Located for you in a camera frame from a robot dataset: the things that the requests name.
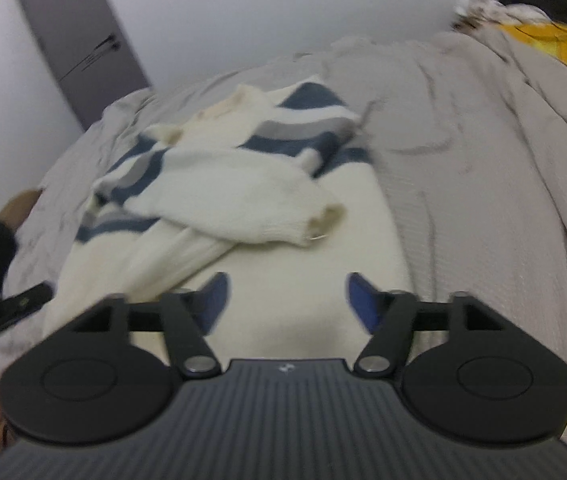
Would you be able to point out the grey door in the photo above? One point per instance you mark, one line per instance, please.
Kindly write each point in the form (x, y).
(80, 35)

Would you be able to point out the grey bed blanket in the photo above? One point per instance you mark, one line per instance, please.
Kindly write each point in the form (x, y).
(488, 185)

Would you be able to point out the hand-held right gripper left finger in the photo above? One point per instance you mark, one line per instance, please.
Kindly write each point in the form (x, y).
(214, 302)

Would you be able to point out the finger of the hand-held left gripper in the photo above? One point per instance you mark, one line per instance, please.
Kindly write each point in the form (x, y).
(18, 302)

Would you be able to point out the yellow cloth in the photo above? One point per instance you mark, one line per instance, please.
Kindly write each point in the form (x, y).
(558, 45)

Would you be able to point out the white blue-striped sweater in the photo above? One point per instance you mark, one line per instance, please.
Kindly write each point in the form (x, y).
(263, 240)

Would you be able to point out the patterned crumpled cloth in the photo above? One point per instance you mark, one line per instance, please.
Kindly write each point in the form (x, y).
(483, 7)

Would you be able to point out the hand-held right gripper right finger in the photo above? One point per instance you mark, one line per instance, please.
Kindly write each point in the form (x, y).
(363, 302)

